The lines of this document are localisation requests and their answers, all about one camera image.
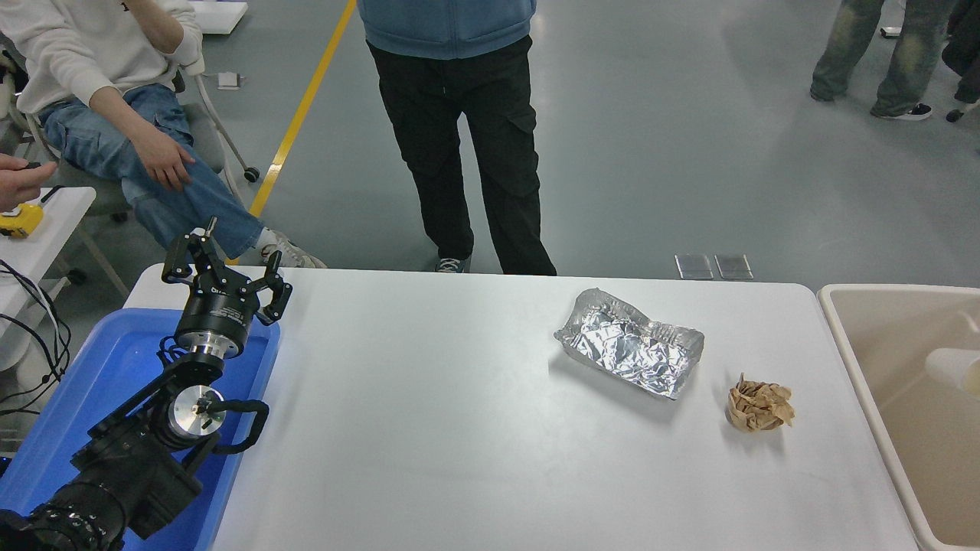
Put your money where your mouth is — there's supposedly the grey rolling chair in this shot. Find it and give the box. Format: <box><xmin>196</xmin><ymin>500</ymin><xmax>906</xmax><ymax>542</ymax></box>
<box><xmin>0</xmin><ymin>46</ymin><xmax>260</xmax><ymax>223</ymax></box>

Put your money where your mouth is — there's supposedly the black jacket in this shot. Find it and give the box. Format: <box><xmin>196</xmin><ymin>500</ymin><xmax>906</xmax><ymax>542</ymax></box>
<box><xmin>942</xmin><ymin>0</ymin><xmax>980</xmax><ymax>104</ymax></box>

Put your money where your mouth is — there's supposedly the blue plastic tray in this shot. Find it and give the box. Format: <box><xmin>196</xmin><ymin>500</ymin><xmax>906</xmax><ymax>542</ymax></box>
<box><xmin>0</xmin><ymin>308</ymin><xmax>282</xmax><ymax>551</ymax></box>

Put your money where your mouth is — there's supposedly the standing person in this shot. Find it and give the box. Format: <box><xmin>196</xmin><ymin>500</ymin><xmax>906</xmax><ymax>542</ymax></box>
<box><xmin>357</xmin><ymin>0</ymin><xmax>557</xmax><ymax>276</ymax></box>

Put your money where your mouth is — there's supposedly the crumpled tan paper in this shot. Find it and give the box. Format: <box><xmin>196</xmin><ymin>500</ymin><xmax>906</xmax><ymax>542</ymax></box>
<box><xmin>727</xmin><ymin>373</ymin><xmax>795</xmax><ymax>433</ymax></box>

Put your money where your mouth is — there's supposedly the person's hand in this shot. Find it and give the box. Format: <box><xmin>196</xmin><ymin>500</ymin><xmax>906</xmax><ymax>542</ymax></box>
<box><xmin>0</xmin><ymin>153</ymin><xmax>59</xmax><ymax>214</ymax></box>

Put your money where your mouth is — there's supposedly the black cable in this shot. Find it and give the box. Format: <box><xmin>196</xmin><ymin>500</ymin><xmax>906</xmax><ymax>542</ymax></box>
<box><xmin>0</xmin><ymin>259</ymin><xmax>72</xmax><ymax>418</ymax></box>

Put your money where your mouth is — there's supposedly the white flat board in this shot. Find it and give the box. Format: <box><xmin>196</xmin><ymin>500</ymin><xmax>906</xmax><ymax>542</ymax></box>
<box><xmin>186</xmin><ymin>0</ymin><xmax>248</xmax><ymax>34</ymax></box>

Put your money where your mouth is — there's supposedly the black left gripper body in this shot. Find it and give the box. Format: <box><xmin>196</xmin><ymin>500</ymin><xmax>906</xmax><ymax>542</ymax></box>
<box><xmin>175</xmin><ymin>285</ymin><xmax>263</xmax><ymax>353</ymax></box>

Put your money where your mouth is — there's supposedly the crumpled foil tray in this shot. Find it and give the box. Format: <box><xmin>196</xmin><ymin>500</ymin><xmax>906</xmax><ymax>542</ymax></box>
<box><xmin>554</xmin><ymin>288</ymin><xmax>705</xmax><ymax>400</ymax></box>

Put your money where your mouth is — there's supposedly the large pale bin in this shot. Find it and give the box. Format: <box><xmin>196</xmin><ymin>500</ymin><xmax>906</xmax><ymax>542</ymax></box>
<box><xmin>818</xmin><ymin>284</ymin><xmax>980</xmax><ymax>551</ymax></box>

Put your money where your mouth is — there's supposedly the white paper cup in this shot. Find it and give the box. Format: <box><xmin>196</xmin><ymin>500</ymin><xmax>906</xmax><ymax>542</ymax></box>
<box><xmin>924</xmin><ymin>348</ymin><xmax>980</xmax><ymax>396</ymax></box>

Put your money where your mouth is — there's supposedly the seated person's right hand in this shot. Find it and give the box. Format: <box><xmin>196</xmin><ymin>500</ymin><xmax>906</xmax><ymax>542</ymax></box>
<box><xmin>132</xmin><ymin>132</ymin><xmax>195</xmax><ymax>192</ymax></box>

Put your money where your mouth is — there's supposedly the seated person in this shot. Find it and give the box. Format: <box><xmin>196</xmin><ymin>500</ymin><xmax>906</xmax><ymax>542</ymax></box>
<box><xmin>0</xmin><ymin>0</ymin><xmax>328</xmax><ymax>269</ymax></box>

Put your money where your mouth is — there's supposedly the white side table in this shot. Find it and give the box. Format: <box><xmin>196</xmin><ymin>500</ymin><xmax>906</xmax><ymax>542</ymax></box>
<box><xmin>0</xmin><ymin>186</ymin><xmax>131</xmax><ymax>372</ymax></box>

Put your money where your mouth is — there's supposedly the yellow tape measure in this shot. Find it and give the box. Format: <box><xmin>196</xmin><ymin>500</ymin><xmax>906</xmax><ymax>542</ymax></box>
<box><xmin>0</xmin><ymin>204</ymin><xmax>44</xmax><ymax>239</ymax></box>

